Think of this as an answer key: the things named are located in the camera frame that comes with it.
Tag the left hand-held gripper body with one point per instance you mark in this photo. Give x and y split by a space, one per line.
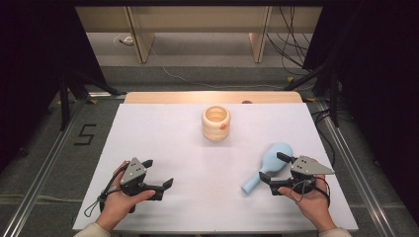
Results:
133 173

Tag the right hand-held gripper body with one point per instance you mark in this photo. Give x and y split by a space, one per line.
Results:
304 167

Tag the light blue hairbrush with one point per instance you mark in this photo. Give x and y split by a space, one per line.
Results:
272 158

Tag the cream wooden cup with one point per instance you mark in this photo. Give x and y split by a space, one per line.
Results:
215 130

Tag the person's right hand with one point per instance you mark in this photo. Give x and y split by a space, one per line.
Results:
314 205

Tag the person's left hand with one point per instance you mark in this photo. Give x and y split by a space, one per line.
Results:
113 207

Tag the white board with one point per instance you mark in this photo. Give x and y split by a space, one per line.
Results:
204 171

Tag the yellow tape piece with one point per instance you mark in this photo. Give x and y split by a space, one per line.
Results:
309 99
290 79
93 101

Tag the black metal stand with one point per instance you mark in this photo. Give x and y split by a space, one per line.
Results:
333 98
64 98

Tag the wooden table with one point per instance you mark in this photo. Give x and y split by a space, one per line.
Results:
184 97

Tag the dark curtain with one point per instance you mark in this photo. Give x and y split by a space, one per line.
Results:
378 82
29 65

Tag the round floor outlet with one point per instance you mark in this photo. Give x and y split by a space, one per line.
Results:
125 40

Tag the beige desk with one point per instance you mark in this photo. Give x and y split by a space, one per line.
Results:
204 19

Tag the metal floor rail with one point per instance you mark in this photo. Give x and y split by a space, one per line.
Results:
355 171
39 184

